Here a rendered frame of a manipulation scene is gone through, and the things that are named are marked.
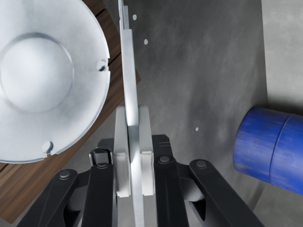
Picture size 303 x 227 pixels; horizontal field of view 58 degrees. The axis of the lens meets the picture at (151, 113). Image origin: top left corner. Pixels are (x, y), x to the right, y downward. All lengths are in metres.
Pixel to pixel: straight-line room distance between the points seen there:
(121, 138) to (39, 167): 0.40
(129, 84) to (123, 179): 0.06
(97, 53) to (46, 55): 0.10
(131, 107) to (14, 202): 0.42
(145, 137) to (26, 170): 0.40
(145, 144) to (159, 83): 1.13
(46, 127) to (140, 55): 0.73
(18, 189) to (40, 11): 0.31
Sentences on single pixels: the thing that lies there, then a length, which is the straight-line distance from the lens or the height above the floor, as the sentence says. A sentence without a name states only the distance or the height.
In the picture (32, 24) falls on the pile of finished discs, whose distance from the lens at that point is 0.47.
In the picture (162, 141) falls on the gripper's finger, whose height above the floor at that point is 0.70.
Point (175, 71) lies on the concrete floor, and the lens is 1.37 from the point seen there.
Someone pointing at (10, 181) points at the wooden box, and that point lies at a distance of 0.54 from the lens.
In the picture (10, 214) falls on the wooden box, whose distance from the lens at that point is 0.57.
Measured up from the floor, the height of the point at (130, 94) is 0.68.
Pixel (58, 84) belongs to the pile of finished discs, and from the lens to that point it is 0.49.
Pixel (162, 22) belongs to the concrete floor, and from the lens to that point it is 1.26.
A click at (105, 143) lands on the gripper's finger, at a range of 0.18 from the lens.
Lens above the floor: 0.80
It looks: 39 degrees down
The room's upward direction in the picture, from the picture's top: 107 degrees clockwise
